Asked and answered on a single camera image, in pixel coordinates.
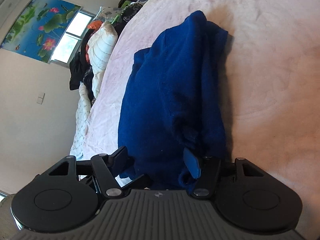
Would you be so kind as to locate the white wall switch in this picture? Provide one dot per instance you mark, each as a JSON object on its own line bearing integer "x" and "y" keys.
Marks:
{"x": 40, "y": 98}

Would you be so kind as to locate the green plastic chair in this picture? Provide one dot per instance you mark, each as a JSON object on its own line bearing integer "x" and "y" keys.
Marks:
{"x": 124, "y": 5}

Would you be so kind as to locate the window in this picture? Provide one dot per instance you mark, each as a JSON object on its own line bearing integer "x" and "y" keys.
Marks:
{"x": 69, "y": 44}

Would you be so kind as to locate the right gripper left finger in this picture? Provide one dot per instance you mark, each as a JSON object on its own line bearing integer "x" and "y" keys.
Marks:
{"x": 71, "y": 192}

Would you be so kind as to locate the orange garment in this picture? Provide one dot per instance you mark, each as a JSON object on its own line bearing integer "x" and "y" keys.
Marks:
{"x": 95, "y": 25}

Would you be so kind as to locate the black jacket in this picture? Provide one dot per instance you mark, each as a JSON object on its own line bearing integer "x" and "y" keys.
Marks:
{"x": 80, "y": 63}

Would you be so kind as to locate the pink bed sheet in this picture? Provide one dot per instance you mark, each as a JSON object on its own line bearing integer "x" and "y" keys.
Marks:
{"x": 269, "y": 86}

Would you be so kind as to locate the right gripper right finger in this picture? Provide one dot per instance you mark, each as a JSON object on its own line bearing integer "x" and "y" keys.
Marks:
{"x": 243, "y": 194}

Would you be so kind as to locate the blue knit sweater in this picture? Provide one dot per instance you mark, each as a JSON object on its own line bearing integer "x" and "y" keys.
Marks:
{"x": 170, "y": 114}

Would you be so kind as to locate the leopard print garment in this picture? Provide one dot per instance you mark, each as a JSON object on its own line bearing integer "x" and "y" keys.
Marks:
{"x": 128, "y": 13}

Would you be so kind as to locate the lotus print roller blind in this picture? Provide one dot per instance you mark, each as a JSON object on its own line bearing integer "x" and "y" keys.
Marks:
{"x": 39, "y": 28}

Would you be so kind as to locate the floral cushion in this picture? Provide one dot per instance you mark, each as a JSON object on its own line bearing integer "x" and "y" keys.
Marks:
{"x": 107, "y": 14}

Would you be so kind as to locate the white script-print quilt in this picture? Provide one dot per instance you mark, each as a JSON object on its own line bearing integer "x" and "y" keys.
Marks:
{"x": 81, "y": 116}

